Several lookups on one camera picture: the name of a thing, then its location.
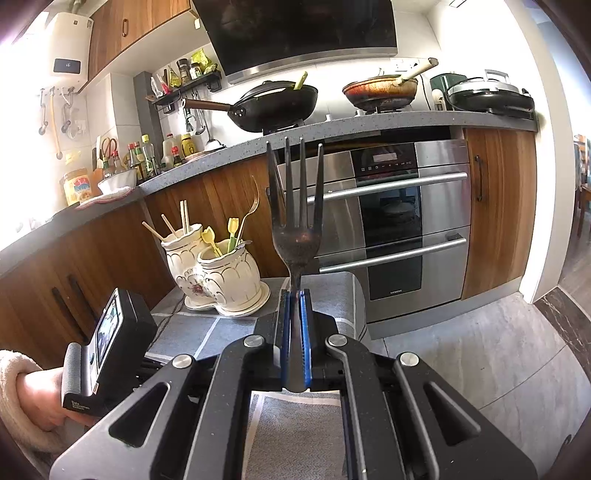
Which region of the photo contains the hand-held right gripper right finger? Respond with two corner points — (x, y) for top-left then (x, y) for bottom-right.
(298, 289), (539, 480)

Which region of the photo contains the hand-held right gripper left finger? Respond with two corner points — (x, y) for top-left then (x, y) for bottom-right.
(49, 289), (298, 480)

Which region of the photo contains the cream ceramic utensil holder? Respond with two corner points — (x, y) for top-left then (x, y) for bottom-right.
(160, 223), (271, 319)

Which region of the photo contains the silver fork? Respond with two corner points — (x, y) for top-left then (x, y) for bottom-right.
(265, 137), (325, 296)

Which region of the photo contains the gold fork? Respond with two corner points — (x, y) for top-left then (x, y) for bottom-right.
(236, 174), (261, 253)

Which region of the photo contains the person's left forearm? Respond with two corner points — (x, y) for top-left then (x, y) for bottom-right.
(0, 349), (52, 456)

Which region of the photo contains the person's left hand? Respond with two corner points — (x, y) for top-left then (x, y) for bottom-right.
(38, 368), (101, 432)

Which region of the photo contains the grey striped cloth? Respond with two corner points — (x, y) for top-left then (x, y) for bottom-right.
(144, 271), (369, 480)

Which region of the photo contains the white bowl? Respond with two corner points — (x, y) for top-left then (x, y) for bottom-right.
(97, 167), (140, 195)

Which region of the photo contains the yellow lid jar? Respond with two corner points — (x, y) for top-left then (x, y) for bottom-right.
(61, 166), (94, 207)

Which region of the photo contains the red cap sauce bottle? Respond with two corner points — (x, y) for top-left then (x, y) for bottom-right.
(127, 142), (145, 182)

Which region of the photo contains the white plastic jug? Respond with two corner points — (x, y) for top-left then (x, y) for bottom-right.
(161, 133), (179, 170)

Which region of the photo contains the stainless steel built-in oven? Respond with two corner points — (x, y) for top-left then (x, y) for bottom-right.
(264, 137), (472, 327)

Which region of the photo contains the hanging metal ladle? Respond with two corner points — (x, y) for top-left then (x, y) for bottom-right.
(196, 95), (228, 151)

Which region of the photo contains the black wok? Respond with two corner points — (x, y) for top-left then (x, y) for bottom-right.
(181, 80), (320, 136)

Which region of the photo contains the brown frying pan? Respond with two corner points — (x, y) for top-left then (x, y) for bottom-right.
(342, 56), (439, 112)

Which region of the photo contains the white water heater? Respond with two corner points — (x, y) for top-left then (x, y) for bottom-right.
(45, 10), (96, 94)

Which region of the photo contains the green kitchen appliance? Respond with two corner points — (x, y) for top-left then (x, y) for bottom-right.
(429, 72), (468, 112)

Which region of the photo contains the black electric griddle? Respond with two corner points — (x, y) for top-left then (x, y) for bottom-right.
(444, 68), (538, 123)

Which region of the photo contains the black range hood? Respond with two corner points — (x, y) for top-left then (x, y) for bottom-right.
(191, 0), (400, 86)

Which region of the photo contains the black wall spice rack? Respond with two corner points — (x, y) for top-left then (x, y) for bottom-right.
(151, 68), (223, 110)

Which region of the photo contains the wooden wall cabinet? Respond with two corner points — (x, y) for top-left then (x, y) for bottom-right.
(84, 0), (193, 85)

